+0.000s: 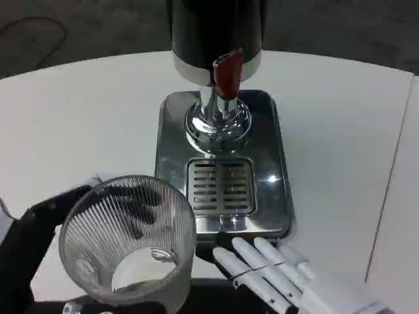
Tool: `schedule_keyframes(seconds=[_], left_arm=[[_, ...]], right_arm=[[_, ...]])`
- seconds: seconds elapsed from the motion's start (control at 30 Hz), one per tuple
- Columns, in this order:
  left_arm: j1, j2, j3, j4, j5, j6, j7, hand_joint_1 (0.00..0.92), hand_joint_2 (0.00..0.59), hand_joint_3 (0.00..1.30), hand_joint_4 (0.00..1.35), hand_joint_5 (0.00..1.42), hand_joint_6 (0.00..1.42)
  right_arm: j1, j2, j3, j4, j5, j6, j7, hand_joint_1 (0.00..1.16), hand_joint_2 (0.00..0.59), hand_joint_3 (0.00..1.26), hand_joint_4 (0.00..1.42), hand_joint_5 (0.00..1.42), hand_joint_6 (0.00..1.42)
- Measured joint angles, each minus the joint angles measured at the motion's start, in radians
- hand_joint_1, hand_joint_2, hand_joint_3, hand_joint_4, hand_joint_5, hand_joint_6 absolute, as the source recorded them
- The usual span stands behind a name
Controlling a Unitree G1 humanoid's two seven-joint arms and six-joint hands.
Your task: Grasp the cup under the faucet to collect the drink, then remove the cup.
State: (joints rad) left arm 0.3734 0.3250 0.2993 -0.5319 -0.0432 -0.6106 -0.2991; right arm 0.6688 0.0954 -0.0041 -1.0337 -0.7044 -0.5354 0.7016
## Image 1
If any steel drip tray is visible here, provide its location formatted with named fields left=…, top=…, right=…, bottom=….
left=153, top=88, right=296, bottom=245

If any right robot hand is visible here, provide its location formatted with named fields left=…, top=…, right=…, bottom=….
left=212, top=231, right=393, bottom=314

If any black steel drink dispenser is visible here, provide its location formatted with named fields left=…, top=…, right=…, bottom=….
left=165, top=0, right=264, bottom=155

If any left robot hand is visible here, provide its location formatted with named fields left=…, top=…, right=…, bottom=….
left=0, top=182, right=164, bottom=314

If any slotted steel drip grid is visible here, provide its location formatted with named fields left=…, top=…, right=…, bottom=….
left=185, top=158, right=258, bottom=217

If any clear ribbed glass cup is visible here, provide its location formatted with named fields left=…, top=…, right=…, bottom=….
left=58, top=175, right=198, bottom=307

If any red tap handle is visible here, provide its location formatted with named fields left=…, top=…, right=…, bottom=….
left=209, top=48, right=245, bottom=100

